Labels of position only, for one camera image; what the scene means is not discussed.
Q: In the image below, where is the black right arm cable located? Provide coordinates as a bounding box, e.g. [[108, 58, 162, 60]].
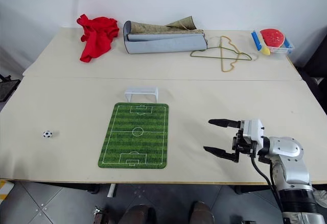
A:
[[250, 155, 285, 212]]

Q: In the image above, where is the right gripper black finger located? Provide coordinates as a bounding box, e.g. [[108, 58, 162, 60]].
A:
[[208, 118, 242, 130], [203, 145, 240, 163]]

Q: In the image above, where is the black mesh chair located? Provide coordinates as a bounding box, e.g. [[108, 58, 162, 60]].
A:
[[0, 74, 21, 103]]

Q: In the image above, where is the dark rounded shape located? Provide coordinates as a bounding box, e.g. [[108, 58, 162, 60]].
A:
[[188, 201, 216, 224]]

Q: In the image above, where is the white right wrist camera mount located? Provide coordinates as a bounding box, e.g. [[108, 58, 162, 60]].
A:
[[241, 118, 264, 148]]

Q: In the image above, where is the clear plastic box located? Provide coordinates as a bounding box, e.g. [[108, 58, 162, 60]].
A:
[[251, 29, 295, 57]]

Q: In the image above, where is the white miniature goal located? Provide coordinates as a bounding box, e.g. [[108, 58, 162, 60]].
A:
[[124, 87, 159, 104]]

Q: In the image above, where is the red cloth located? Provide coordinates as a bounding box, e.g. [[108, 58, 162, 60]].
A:
[[76, 14, 121, 63]]

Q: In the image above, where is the white shoe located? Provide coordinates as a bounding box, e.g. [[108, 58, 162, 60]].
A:
[[312, 188, 327, 209]]

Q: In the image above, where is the green wire hanger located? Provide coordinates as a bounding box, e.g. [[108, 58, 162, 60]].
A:
[[190, 39, 253, 62]]

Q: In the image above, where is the white table leg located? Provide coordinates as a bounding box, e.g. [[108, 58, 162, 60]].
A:
[[107, 183, 119, 198]]

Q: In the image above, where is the black object beside table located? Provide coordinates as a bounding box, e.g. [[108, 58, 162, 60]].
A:
[[295, 45, 327, 107]]

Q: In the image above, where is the red watermelon slice toy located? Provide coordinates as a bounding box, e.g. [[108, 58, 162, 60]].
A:
[[260, 28, 286, 48]]

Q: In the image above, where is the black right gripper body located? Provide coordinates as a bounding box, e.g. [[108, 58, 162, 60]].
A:
[[231, 129, 258, 158]]

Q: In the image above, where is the grey folded fabric bag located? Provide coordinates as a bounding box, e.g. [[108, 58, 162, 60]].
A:
[[123, 16, 208, 56]]

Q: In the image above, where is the red metal bracket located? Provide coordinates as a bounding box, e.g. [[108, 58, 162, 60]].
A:
[[92, 205, 108, 224]]

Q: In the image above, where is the green soccer field mat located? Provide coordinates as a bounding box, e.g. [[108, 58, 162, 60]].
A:
[[98, 102, 170, 170]]

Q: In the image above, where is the gold wire hanger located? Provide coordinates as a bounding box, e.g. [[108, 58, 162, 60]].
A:
[[219, 35, 244, 72]]

